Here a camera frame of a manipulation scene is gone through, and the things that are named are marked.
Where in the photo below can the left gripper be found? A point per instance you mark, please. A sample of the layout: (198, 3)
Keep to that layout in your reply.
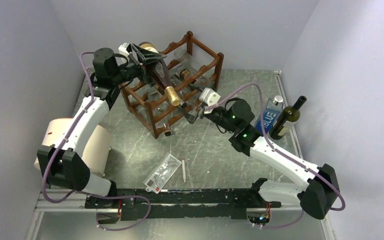
(148, 56)

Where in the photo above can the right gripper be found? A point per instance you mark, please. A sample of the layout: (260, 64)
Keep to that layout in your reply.
(191, 119)

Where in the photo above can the dark red wine bottle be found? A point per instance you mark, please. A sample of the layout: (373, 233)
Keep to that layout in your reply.
(157, 69)

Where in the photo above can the blue square bottle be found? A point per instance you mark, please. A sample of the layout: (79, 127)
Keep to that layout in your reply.
(270, 114)

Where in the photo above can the green wine bottle white label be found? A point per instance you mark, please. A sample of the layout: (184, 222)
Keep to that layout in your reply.
(287, 119)

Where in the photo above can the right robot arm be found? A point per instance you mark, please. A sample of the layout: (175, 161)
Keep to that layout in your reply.
(314, 188)

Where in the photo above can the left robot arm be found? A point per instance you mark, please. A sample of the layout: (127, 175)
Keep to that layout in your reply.
(61, 163)

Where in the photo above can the clear bottle bottom row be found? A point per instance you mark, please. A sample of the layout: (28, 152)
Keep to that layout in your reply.
(163, 123)

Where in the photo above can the wooden wine rack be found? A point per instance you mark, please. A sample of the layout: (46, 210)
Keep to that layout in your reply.
(141, 105)

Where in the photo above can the clear bottle lower rack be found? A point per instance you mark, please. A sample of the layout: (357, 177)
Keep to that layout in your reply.
(189, 62)

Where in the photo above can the white pen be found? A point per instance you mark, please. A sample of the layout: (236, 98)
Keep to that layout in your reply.
(183, 165)

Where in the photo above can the white printed card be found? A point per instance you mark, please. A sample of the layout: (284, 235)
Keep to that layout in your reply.
(162, 173)

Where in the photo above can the white cylindrical container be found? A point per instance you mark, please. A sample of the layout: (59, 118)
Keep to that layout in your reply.
(95, 154)

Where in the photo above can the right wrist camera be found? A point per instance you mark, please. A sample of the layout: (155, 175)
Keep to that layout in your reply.
(209, 97)

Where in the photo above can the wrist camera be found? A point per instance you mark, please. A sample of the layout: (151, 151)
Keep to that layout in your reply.
(209, 97)
(125, 49)

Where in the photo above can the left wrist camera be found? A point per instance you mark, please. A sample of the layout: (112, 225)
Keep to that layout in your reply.
(125, 49)

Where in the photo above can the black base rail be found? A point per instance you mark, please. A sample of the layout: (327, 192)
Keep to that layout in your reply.
(128, 204)

